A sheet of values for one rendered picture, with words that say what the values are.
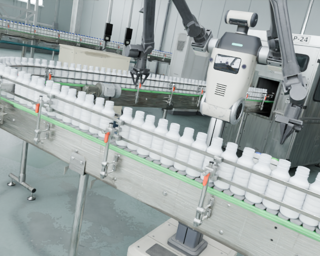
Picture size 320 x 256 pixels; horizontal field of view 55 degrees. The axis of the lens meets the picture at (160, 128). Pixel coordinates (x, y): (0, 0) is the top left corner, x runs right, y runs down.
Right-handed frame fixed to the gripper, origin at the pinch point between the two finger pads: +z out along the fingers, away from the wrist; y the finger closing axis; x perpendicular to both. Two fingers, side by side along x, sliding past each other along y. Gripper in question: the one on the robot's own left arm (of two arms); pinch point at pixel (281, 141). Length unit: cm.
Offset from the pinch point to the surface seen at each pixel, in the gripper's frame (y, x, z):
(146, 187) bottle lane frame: -40, -13, 36
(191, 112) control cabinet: -309, 571, -96
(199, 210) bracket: -14.2, -20.3, 34.1
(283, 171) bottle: 6.1, -17.7, 11.8
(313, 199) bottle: 16.7, -17.1, 16.8
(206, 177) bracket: -14.3, -25.5, 22.5
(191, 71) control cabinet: -319, 507, -179
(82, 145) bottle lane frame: -78, -15, 31
